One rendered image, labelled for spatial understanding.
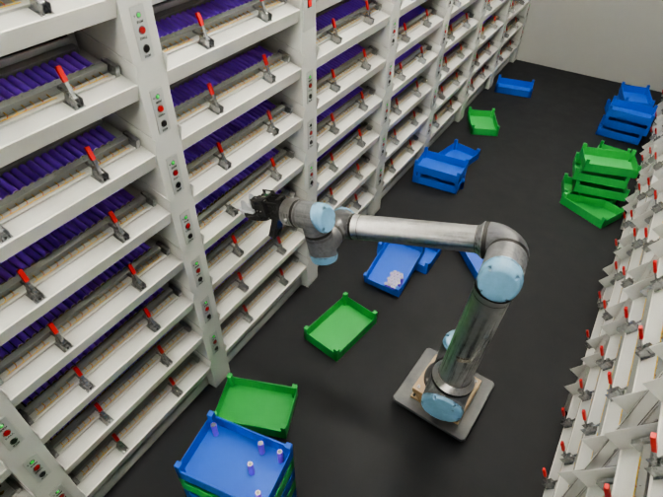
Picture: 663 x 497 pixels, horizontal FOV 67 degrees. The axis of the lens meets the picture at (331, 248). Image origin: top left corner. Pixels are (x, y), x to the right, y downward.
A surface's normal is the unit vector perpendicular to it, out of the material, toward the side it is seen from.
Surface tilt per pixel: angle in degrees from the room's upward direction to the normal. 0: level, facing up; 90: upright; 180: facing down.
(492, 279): 80
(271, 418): 0
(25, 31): 105
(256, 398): 0
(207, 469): 0
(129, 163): 15
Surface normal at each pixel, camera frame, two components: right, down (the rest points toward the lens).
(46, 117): 0.24, -0.62
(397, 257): -0.14, -0.54
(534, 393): 0.01, -0.74
